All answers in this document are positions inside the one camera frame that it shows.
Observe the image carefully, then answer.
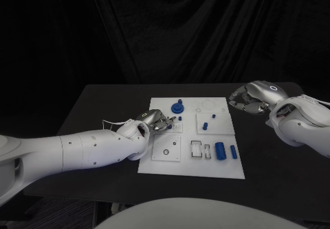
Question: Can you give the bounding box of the thick blue cylinder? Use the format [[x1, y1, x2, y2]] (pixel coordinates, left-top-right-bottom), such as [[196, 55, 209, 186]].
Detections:
[[215, 142, 228, 160]]

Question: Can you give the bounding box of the white task board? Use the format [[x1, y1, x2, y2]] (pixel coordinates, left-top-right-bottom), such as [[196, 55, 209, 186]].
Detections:
[[137, 97, 246, 180]]

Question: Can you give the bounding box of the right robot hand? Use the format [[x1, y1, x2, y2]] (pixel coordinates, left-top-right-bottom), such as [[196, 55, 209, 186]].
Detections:
[[228, 80, 290, 115]]

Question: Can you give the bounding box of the white cable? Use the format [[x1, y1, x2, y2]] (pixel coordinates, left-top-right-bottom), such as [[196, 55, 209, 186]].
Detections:
[[102, 119, 135, 131]]

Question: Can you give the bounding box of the blue gear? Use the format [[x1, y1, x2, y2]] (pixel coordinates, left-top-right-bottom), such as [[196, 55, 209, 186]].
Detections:
[[170, 103, 186, 114]]

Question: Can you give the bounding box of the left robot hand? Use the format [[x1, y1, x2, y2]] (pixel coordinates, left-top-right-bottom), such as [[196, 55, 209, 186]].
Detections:
[[135, 109, 177, 133]]

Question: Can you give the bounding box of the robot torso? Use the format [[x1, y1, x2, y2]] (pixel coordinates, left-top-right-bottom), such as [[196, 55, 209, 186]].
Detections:
[[92, 197, 320, 229]]

